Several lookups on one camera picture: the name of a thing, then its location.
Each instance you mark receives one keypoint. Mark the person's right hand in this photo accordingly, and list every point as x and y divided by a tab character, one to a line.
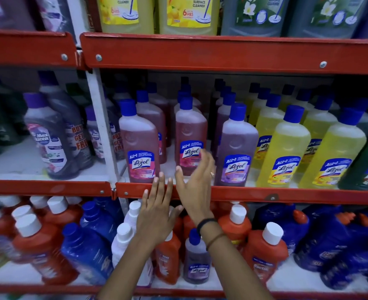
198	196

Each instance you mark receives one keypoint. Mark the person's left hand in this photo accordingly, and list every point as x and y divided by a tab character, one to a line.
154	221

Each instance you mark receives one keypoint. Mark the person's left little finger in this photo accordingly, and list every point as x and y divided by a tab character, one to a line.
145	201

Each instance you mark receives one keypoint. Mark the person's right thumb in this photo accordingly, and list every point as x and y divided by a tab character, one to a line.
180	181

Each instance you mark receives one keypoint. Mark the person's left thumb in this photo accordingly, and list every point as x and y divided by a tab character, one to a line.
176	213

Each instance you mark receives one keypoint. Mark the person's left middle finger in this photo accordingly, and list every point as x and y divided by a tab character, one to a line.
161	188

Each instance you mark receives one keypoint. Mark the person's right forearm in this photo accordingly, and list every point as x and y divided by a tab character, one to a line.
234	271

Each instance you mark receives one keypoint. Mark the person's left forearm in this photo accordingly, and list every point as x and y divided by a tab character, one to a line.
130	271

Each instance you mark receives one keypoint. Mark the black wristband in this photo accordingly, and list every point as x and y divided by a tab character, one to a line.
206	222

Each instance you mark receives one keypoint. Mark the brown wristband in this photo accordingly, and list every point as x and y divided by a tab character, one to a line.
215	239

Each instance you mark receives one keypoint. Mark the small lavender cleaner bottle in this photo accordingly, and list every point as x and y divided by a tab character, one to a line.
196	262

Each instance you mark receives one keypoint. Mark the row of pink cleaner bottles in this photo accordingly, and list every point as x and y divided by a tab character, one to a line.
140	137

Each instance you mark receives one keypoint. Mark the row of lavender cleaner bottles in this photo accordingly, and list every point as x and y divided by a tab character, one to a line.
237	140

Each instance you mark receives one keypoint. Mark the grey cleaner bottle purple cap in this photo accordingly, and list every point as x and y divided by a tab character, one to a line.
94	137
69	121
51	140
115	134

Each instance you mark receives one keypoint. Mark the row of yellow cleaner bottles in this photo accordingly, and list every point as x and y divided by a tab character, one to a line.
285	143

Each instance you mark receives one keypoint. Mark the group of orange cleaner bottles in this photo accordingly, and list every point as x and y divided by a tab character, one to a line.
37	243

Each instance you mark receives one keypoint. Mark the white shelf board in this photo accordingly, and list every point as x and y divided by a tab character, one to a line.
296	278
15	164

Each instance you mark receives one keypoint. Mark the pile of blue bottles orange caps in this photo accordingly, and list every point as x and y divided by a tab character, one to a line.
331	243

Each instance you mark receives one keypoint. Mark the large yellow cleaner bottle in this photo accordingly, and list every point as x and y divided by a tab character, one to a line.
124	15
188	15

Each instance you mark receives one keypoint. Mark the dark green cleaner bottle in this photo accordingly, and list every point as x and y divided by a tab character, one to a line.
2	115

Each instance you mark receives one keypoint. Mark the large grey-green cleaner bottle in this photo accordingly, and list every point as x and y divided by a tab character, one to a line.
254	15
328	17

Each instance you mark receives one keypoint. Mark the large pink-label cleaner bottle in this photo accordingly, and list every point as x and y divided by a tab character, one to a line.
54	14
5	12

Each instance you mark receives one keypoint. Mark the white shelf upright post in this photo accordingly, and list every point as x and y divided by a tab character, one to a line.
101	121

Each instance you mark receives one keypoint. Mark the red metal shelf rail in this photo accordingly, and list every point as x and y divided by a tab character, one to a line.
24	49
234	54
46	188
281	195

